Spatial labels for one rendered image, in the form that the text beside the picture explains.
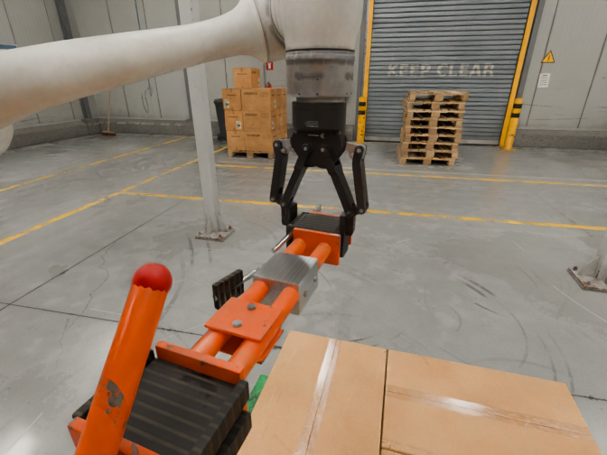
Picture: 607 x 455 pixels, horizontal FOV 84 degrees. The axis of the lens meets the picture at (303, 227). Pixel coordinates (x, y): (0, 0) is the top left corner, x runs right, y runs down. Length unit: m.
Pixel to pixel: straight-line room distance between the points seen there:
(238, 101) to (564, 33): 7.23
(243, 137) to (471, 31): 5.69
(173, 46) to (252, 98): 6.64
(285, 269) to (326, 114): 0.21
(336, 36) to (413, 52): 8.93
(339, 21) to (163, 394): 0.41
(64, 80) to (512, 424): 1.34
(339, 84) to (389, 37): 8.95
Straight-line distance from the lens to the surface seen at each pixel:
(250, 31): 0.59
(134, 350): 0.23
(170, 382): 0.30
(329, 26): 0.45
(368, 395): 1.26
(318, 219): 0.55
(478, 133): 9.71
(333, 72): 0.45
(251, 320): 0.35
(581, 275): 3.59
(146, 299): 0.22
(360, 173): 0.48
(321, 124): 0.46
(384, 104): 9.35
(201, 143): 3.40
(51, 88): 0.49
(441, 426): 1.25
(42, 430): 2.21
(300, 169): 0.50
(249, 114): 7.23
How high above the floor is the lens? 1.50
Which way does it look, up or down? 24 degrees down
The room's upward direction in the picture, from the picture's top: straight up
